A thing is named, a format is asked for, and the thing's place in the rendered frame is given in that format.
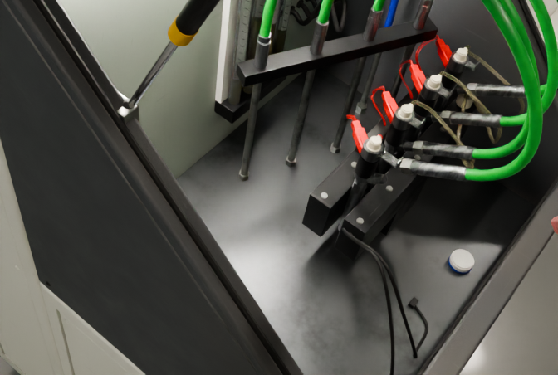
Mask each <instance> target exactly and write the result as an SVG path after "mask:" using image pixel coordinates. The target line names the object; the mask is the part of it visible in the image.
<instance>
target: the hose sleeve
mask: <svg viewBox="0 0 558 375"><path fill-rule="evenodd" d="M468 169H470V168H469V167H463V166H457V165H448V164H441V163H430V162H424V161H414V162H413V163H412V165H411V171H412V173H413V174H418V175H421V176H426V177H436V178H446V179H451V180H457V181H464V182H467V181H468V180H467V179H466V178H465V173H466V171H467V170H468Z"/></svg>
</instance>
